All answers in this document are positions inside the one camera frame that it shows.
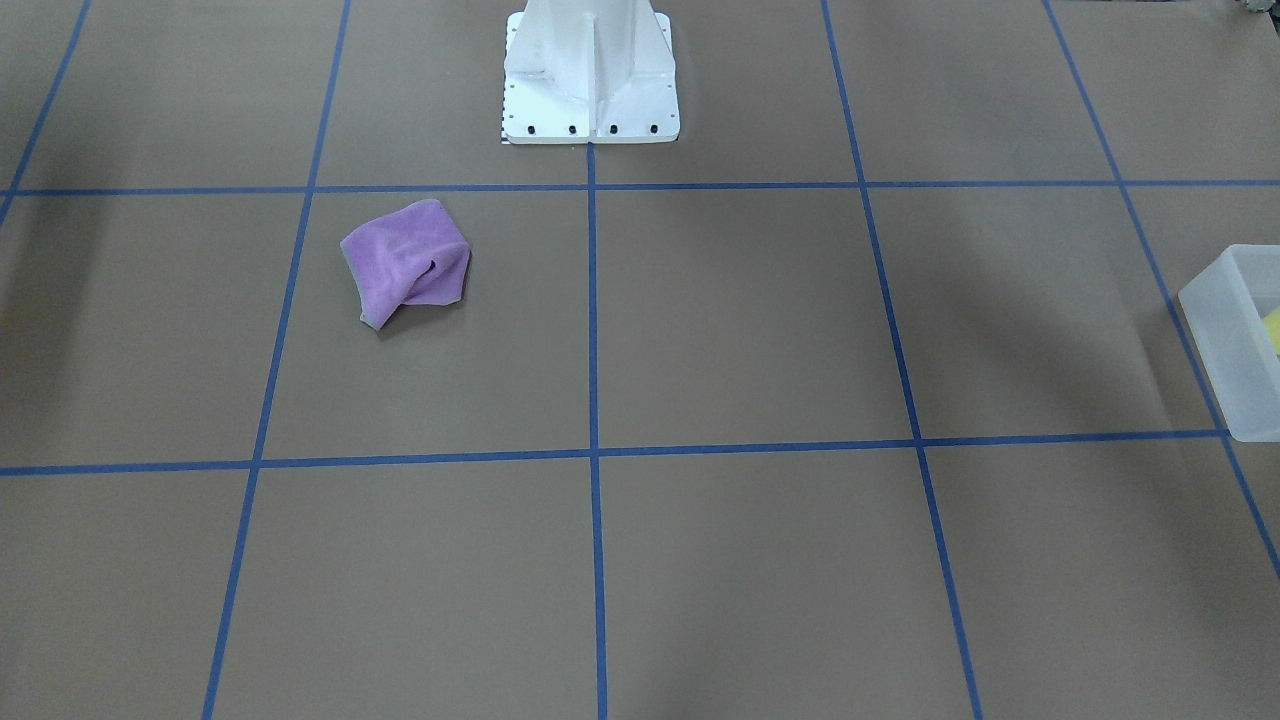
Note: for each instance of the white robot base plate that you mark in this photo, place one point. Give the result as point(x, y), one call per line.
point(579, 72)

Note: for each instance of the purple cloth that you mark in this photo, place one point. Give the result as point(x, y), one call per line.
point(415, 256)

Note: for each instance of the clear plastic bin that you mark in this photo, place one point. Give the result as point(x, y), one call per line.
point(1227, 305)

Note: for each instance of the yellow plastic cup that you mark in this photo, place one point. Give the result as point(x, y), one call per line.
point(1271, 329)

